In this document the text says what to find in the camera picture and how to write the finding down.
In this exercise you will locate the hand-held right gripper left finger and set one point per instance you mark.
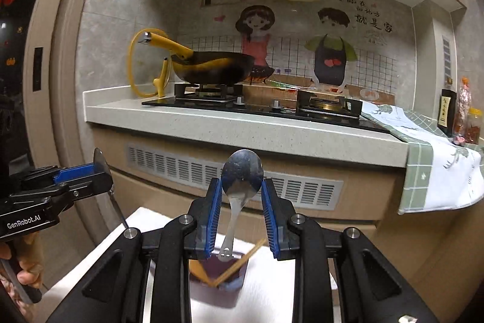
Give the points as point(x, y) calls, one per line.
point(211, 217)

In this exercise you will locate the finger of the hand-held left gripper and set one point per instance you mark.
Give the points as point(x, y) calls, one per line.
point(75, 173)
point(90, 186)

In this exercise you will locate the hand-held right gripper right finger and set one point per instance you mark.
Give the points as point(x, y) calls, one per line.
point(269, 217)

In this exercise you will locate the silver metal spoon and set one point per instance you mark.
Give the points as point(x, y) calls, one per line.
point(242, 171)
point(103, 168)

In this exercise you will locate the purple utensil holder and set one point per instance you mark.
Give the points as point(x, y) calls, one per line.
point(223, 297)

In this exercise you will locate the person's left hand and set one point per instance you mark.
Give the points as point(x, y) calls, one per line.
point(32, 262)

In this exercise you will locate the wooden chopstick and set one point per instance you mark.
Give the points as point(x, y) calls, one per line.
point(200, 272)
point(245, 256)

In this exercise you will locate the grey vent grille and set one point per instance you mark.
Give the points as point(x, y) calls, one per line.
point(170, 164)

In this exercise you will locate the white towel mat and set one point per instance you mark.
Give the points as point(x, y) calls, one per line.
point(264, 289)

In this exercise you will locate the white speckled kitchen counter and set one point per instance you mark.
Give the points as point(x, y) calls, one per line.
point(227, 130)

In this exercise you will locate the wooden base cabinet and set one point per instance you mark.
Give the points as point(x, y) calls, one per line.
point(359, 232)

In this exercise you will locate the black glass gas cooktop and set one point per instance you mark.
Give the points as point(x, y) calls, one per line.
point(264, 112)

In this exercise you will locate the black door strike plate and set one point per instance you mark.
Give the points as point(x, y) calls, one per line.
point(37, 69)

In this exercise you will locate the silver cooktop knob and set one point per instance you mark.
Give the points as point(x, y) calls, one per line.
point(276, 104)
point(238, 101)

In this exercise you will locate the black burner pan support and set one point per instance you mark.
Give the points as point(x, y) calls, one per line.
point(329, 105)
point(196, 93)

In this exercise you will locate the yellow lid stand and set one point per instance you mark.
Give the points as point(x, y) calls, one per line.
point(163, 81)

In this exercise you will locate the small clear dish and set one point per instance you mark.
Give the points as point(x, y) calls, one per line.
point(369, 94)

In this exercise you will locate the green and white tea towel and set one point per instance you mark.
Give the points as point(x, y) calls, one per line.
point(435, 171)

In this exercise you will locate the dark sauce bottle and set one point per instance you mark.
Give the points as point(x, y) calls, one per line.
point(449, 111)

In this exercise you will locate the red chili packet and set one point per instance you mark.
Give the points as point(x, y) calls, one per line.
point(463, 107)

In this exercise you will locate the jar with yellow lid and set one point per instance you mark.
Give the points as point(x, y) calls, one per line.
point(475, 126)

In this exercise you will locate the beige door frame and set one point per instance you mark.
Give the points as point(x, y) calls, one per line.
point(60, 99)

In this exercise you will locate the cartoon wall poster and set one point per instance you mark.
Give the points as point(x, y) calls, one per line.
point(332, 54)

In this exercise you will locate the grey wall vent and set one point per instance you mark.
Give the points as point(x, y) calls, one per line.
point(446, 56)

